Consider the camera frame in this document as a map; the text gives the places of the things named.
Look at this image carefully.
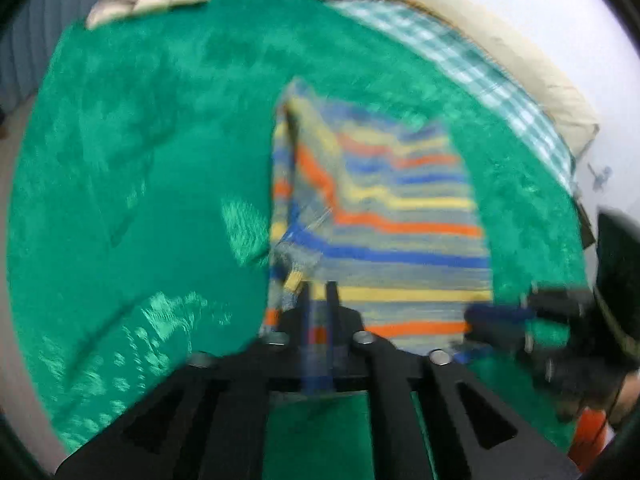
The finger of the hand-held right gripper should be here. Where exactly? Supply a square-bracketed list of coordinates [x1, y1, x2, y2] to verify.
[469, 322, 568, 362]
[464, 287, 593, 326]

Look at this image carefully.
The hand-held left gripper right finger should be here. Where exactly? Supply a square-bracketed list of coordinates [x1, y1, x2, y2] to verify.
[324, 281, 582, 480]

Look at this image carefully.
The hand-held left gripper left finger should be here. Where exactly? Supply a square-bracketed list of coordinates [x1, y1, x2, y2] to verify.
[54, 281, 322, 480]

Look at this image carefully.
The striped knit shirt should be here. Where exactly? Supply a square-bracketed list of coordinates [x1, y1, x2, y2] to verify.
[260, 77, 496, 356]

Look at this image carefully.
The orange fuzzy blanket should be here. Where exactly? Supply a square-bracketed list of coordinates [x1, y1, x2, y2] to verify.
[567, 407, 613, 471]

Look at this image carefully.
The green bed blanket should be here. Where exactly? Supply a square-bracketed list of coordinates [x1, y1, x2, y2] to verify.
[7, 0, 588, 480]

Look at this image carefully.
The cream padded headboard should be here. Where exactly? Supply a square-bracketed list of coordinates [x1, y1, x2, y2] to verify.
[395, 0, 601, 158]

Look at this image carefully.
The green checkered bed sheet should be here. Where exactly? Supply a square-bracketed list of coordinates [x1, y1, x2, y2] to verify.
[327, 0, 576, 193]

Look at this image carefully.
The cream patterned folded cloth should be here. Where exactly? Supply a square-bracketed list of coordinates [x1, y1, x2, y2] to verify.
[85, 0, 213, 30]

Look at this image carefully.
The blue pleated curtain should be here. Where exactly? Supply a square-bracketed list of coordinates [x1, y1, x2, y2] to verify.
[0, 0, 151, 103]

